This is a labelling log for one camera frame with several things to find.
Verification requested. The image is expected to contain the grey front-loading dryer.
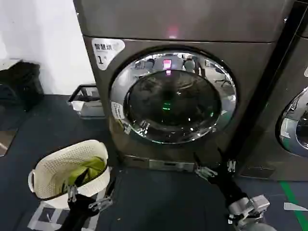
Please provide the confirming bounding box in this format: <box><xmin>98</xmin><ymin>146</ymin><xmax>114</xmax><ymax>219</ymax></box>
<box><xmin>73</xmin><ymin>0</ymin><xmax>295</xmax><ymax>174</ymax></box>

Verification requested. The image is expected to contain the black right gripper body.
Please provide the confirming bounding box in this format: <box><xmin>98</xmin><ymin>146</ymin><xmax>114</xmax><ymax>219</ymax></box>
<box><xmin>211</xmin><ymin>171</ymin><xmax>245</xmax><ymax>205</ymax></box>

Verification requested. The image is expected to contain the small white door sticker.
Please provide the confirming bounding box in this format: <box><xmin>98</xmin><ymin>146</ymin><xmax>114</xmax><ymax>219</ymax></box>
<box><xmin>111</xmin><ymin>101</ymin><xmax>125</xmax><ymax>120</ymax></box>

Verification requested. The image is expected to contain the white energy label sticker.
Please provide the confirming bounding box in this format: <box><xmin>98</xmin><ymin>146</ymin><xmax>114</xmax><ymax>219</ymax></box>
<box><xmin>91</xmin><ymin>38</ymin><xmax>126</xmax><ymax>71</ymax></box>

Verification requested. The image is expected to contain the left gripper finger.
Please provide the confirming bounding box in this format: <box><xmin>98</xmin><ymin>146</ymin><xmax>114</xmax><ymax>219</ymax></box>
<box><xmin>88</xmin><ymin>177</ymin><xmax>117</xmax><ymax>210</ymax></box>
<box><xmin>64</xmin><ymin>168</ymin><xmax>89</xmax><ymax>203</ymax></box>

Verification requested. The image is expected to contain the green garment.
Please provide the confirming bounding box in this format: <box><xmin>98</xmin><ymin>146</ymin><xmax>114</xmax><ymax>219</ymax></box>
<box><xmin>63</xmin><ymin>155</ymin><xmax>106</xmax><ymax>193</ymax></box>

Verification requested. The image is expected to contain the green floor tape strip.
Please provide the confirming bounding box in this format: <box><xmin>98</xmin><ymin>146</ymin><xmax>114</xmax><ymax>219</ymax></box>
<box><xmin>280</xmin><ymin>181</ymin><xmax>307</xmax><ymax>231</ymax></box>

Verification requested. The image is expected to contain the chrome-rimmed round dryer door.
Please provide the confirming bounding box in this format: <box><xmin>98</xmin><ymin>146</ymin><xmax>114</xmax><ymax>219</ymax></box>
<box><xmin>276</xmin><ymin>86</ymin><xmax>308</xmax><ymax>157</ymax></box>

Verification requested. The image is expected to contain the white floor marking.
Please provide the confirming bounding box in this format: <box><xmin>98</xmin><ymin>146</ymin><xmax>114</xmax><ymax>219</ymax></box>
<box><xmin>283</xmin><ymin>202</ymin><xmax>308</xmax><ymax>212</ymax></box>

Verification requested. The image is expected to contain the white perforated laundry basket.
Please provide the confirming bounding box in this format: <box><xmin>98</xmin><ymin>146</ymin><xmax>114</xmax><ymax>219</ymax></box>
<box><xmin>27</xmin><ymin>139</ymin><xmax>111</xmax><ymax>200</ymax></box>

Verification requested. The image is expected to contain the grey white checkered floor marker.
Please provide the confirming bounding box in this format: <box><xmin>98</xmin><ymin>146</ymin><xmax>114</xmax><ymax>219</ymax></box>
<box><xmin>30</xmin><ymin>199</ymin><xmax>99</xmax><ymax>231</ymax></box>

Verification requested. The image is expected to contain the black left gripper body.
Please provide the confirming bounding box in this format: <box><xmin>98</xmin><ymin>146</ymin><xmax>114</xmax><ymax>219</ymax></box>
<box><xmin>59</xmin><ymin>192</ymin><xmax>100</xmax><ymax>231</ymax></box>

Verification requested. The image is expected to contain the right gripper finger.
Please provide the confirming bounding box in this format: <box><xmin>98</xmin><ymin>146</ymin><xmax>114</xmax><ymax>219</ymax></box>
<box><xmin>192</xmin><ymin>154</ymin><xmax>218</xmax><ymax>180</ymax></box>
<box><xmin>216</xmin><ymin>146</ymin><xmax>236</xmax><ymax>174</ymax></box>

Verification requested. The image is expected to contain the round glass dryer door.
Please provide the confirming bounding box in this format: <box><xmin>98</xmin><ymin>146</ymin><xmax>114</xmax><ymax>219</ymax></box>
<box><xmin>108</xmin><ymin>45</ymin><xmax>238</xmax><ymax>145</ymax></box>

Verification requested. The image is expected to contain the grey dryer with partial door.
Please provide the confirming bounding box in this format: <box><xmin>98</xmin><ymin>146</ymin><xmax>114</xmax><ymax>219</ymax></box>
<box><xmin>238</xmin><ymin>0</ymin><xmax>308</xmax><ymax>181</ymax></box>

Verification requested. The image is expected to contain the clear bin with black rim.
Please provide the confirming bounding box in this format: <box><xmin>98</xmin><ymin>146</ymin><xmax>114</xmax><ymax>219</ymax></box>
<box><xmin>68</xmin><ymin>83</ymin><xmax>105</xmax><ymax>120</ymax></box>

